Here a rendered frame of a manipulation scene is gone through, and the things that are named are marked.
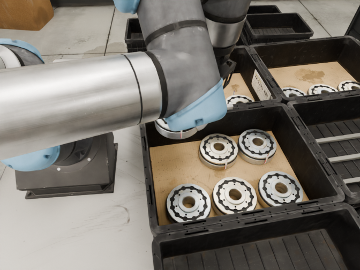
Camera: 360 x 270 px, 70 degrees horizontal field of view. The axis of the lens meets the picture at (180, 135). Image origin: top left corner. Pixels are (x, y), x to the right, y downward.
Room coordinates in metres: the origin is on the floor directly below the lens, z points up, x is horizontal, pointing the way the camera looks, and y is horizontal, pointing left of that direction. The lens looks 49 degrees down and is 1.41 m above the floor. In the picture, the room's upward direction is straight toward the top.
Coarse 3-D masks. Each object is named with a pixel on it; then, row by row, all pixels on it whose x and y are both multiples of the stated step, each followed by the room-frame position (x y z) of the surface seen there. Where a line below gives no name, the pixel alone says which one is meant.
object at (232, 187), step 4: (228, 188) 0.30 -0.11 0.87; (232, 188) 0.30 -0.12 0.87; (236, 188) 0.30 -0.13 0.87; (240, 188) 0.30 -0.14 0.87; (224, 192) 0.29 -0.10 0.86; (228, 192) 0.29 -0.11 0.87; (240, 192) 0.29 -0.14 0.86; (244, 192) 0.29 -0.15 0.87; (224, 196) 0.28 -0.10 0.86; (228, 196) 0.28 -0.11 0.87; (244, 196) 0.28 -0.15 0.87; (228, 200) 0.27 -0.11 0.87; (232, 200) 0.27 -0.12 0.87; (236, 200) 0.27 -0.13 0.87; (240, 200) 0.27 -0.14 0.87; (244, 200) 0.27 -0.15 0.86; (232, 204) 0.26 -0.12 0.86; (236, 204) 0.26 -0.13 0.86; (240, 204) 0.26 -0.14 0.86
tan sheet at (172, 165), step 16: (176, 144) 0.46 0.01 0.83; (192, 144) 0.46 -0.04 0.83; (160, 160) 0.40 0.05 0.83; (176, 160) 0.40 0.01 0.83; (192, 160) 0.40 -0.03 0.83; (240, 160) 0.40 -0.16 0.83; (272, 160) 0.40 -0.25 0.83; (160, 176) 0.35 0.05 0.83; (176, 176) 0.35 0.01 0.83; (192, 176) 0.35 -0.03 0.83; (208, 176) 0.35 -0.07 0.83; (224, 176) 0.35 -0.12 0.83; (240, 176) 0.35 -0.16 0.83; (256, 176) 0.35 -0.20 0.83; (160, 192) 0.31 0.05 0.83; (208, 192) 0.31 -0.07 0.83; (304, 192) 0.31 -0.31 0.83; (160, 208) 0.26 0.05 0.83; (256, 208) 0.26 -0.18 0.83; (160, 224) 0.23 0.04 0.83
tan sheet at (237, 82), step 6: (228, 78) 0.77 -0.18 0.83; (234, 78) 0.77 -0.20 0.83; (240, 78) 0.77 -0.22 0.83; (222, 84) 0.73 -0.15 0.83; (228, 84) 0.73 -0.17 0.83; (234, 84) 0.73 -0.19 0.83; (240, 84) 0.73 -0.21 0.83; (228, 90) 0.70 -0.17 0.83; (234, 90) 0.70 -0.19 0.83; (240, 90) 0.70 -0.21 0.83; (246, 90) 0.70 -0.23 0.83; (228, 96) 0.67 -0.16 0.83; (252, 96) 0.67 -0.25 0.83
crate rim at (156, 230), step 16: (288, 112) 0.49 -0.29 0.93; (144, 128) 0.43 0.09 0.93; (144, 144) 0.38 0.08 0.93; (304, 144) 0.38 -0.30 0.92; (144, 160) 0.33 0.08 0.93; (320, 160) 0.33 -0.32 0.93; (336, 192) 0.25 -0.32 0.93; (272, 208) 0.22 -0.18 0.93; (288, 208) 0.22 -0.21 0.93; (304, 208) 0.22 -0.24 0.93; (176, 224) 0.19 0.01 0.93; (192, 224) 0.19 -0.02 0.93; (208, 224) 0.19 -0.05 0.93
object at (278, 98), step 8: (240, 48) 0.81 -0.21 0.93; (248, 48) 0.80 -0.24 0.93; (256, 64) 0.71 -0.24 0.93; (264, 72) 0.66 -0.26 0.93; (264, 80) 0.63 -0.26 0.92; (272, 88) 0.59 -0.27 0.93; (280, 96) 0.55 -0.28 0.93; (232, 104) 0.52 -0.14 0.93; (240, 104) 0.52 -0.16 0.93; (248, 104) 0.52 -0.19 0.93; (256, 104) 0.52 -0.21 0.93
